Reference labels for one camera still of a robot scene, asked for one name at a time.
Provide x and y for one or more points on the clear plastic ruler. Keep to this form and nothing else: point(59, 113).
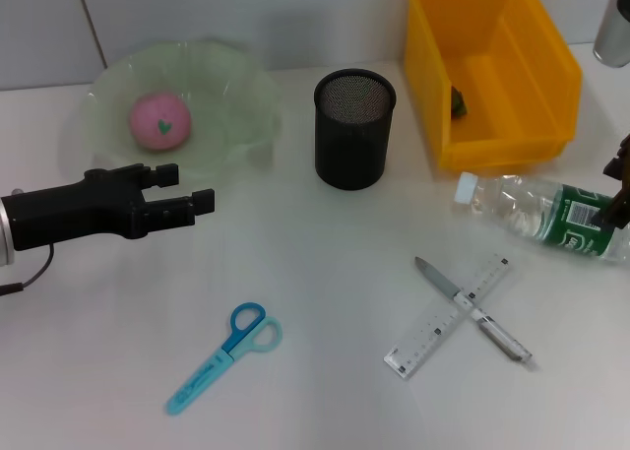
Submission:
point(443, 327)

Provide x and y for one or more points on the pink knitted peach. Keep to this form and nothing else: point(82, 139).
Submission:
point(160, 120)

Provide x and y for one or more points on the yellow plastic bin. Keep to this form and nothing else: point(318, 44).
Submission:
point(517, 76)

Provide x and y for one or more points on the green plastic wrapper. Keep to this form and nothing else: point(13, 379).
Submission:
point(459, 104)

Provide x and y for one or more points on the black mesh pen cup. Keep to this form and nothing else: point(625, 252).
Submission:
point(352, 140)

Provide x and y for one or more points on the blue children's scissors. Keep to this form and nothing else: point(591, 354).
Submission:
point(231, 351)

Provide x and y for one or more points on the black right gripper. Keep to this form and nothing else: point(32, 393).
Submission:
point(621, 162)

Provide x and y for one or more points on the clear green-label water bottle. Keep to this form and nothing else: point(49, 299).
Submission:
point(531, 209)

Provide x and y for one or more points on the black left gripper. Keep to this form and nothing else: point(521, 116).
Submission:
point(74, 213)

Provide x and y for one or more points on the grey white pen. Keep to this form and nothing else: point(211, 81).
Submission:
point(445, 285)

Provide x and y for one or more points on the green glass fruit plate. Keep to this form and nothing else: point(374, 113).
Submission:
point(221, 120)

